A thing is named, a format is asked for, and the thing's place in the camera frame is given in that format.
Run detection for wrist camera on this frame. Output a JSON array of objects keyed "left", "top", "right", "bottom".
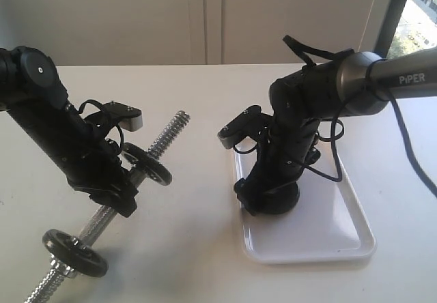
[
  {"left": 103, "top": 101, "right": 143, "bottom": 132},
  {"left": 217, "top": 105, "right": 266, "bottom": 149}
]

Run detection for black rubber wheel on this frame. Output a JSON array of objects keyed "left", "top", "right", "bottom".
[{"left": 122, "top": 143, "right": 173, "bottom": 186}]

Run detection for black camera cable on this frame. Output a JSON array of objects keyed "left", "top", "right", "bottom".
[
  {"left": 282, "top": 35, "right": 437, "bottom": 198},
  {"left": 77, "top": 99, "right": 124, "bottom": 156}
]

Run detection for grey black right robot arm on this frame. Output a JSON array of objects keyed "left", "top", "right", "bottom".
[{"left": 219, "top": 48, "right": 436, "bottom": 216}]

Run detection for chrome dumbbell bar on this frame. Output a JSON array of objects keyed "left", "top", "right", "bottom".
[{"left": 25, "top": 111, "right": 190, "bottom": 302}]

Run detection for dark window frame post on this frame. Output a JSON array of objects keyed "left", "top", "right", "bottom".
[{"left": 373, "top": 0, "right": 407, "bottom": 57}]

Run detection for left black camera cable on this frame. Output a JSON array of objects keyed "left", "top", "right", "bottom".
[{"left": 77, "top": 99, "right": 124, "bottom": 156}]

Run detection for chrome spinlock collar nut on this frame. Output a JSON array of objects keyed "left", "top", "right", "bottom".
[{"left": 50, "top": 254, "right": 79, "bottom": 279}]

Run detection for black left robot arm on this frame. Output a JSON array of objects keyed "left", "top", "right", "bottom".
[{"left": 1, "top": 46, "right": 142, "bottom": 218}]

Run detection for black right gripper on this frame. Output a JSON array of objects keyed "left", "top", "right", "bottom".
[{"left": 234, "top": 118, "right": 321, "bottom": 216}]

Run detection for white plastic tray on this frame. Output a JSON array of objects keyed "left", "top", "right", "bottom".
[{"left": 231, "top": 134, "right": 377, "bottom": 265}]

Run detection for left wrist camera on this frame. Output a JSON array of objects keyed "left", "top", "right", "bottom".
[{"left": 103, "top": 101, "right": 143, "bottom": 132}]

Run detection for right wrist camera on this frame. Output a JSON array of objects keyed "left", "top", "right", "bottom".
[{"left": 217, "top": 105, "right": 266, "bottom": 149}]

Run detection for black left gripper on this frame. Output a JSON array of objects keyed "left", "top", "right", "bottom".
[{"left": 51, "top": 125, "right": 139, "bottom": 218}]

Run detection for right black camera cable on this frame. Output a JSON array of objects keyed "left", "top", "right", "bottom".
[{"left": 282, "top": 35, "right": 437, "bottom": 198}]

